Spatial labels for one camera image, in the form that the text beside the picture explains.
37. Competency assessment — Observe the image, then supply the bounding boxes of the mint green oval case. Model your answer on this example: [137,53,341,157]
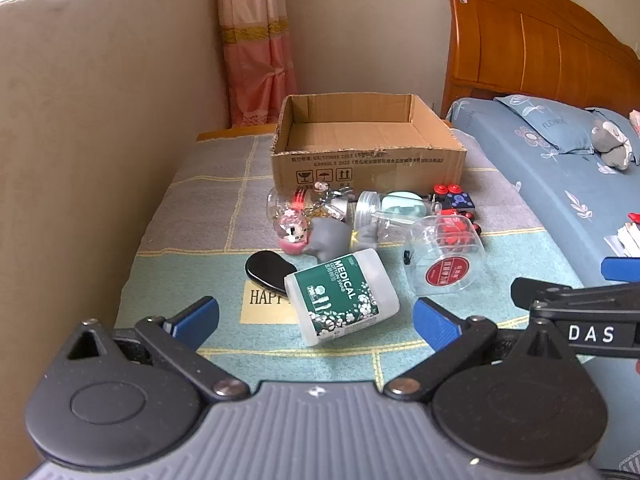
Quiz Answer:
[382,191,428,218]

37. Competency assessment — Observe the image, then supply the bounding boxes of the pink patterned curtain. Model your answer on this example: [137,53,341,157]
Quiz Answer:
[214,0,299,128]

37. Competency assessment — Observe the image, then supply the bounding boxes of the white green-label cotton swab container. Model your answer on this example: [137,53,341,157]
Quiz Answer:
[284,249,401,347]

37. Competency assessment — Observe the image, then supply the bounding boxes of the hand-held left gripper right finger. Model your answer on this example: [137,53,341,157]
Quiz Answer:
[382,297,576,403]

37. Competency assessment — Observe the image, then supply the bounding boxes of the red plastic toy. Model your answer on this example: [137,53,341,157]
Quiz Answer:
[435,212,485,253]

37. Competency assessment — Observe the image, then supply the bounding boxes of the blue floral pillow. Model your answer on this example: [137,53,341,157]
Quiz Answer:
[494,94,636,156]

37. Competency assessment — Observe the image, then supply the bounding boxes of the papers in clear plastic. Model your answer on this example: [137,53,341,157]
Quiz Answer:
[604,220,640,257]

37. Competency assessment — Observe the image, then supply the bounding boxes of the clear jar with red label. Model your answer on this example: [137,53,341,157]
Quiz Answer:
[402,215,488,297]

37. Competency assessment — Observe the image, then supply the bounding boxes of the wooden bed headboard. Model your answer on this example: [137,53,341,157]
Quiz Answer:
[441,0,640,121]

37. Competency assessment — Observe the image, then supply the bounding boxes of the pink snow globe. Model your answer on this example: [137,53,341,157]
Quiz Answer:
[277,208,310,256]

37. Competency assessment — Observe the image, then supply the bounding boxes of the black cube toy red buttons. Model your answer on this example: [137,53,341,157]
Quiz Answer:
[429,182,478,216]

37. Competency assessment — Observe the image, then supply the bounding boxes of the grey animal toy figure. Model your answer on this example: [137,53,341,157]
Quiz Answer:
[302,220,381,261]

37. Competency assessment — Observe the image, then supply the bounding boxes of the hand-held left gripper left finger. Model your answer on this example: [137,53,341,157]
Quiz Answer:
[65,296,251,403]

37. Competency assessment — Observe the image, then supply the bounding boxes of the checked patchwork blanket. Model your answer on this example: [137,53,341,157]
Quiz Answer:
[115,132,601,393]

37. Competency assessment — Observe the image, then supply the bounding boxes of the grey plush toy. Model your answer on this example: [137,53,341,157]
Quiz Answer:
[590,119,640,171]

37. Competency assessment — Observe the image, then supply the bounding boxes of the blue floral bed sheet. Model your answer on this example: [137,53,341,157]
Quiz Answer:
[445,97,640,471]

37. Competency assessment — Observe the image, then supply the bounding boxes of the brown cardboard box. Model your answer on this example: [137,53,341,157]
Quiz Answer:
[270,92,468,201]

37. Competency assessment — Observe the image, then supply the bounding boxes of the clear bottle with silver cap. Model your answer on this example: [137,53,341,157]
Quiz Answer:
[267,184,351,223]

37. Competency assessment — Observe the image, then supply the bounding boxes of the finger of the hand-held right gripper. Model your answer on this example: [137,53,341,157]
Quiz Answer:
[602,256,640,283]
[511,277,640,320]

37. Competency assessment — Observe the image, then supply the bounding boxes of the black oval case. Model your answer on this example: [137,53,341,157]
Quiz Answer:
[245,251,296,297]

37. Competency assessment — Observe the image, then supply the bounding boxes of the plain clear plastic jar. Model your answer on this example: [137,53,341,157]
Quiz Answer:
[355,190,433,242]

